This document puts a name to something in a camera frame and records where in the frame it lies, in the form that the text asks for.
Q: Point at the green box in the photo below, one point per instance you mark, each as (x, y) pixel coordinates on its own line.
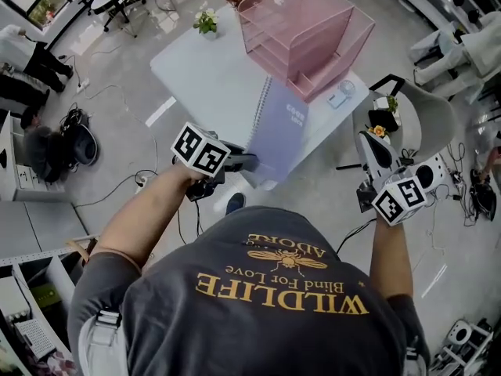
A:
(47, 295)

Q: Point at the small green potted plant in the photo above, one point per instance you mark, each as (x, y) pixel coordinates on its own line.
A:
(205, 22)

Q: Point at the yellow flower in white pot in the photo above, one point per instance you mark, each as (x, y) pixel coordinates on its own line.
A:
(379, 131)

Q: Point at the person's blue shoe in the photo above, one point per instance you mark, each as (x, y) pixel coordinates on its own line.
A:
(235, 203)

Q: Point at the small black box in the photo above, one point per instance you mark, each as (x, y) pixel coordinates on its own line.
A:
(381, 118)

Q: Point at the person's left forearm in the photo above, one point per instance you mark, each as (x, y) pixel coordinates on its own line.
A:
(148, 210)

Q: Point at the white shelving unit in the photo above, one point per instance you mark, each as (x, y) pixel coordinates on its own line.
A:
(51, 272)

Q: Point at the white rectangular table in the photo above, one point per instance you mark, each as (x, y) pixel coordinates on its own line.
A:
(203, 77)

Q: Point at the green plant in white pot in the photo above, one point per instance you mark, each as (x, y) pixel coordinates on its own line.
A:
(387, 103)

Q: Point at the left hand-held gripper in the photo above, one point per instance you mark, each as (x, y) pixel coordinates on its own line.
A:
(199, 153)

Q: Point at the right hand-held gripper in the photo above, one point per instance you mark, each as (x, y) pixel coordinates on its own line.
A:
(399, 202)

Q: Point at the small white round-hole device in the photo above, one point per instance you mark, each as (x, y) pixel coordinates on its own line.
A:
(461, 333)

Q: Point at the black round device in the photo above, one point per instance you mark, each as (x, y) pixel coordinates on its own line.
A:
(84, 147)

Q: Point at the white power strip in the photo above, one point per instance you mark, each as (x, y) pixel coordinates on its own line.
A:
(82, 85)
(141, 184)

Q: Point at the white device with round opening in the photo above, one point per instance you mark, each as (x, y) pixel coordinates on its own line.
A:
(434, 167)

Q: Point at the brown wooden chair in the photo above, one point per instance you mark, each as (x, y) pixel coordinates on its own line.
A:
(80, 249)

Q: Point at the person's right forearm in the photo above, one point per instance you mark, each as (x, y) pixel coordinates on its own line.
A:
(391, 257)

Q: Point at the small white handheld fan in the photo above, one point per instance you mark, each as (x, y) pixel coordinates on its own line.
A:
(346, 89)

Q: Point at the person's dark grey printed t-shirt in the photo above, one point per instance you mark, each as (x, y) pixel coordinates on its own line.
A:
(250, 335)

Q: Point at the grey chair with black frame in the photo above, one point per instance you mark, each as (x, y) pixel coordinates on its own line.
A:
(426, 116)

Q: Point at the white low cabinet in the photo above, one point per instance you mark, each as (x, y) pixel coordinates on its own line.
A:
(23, 178)

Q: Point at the purple spiral notebook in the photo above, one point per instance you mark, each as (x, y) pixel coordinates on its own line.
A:
(280, 131)

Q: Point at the white perforated box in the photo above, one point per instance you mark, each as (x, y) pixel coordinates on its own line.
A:
(37, 339)

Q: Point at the pink mesh desk organizer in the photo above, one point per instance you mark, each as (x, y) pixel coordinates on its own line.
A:
(297, 33)

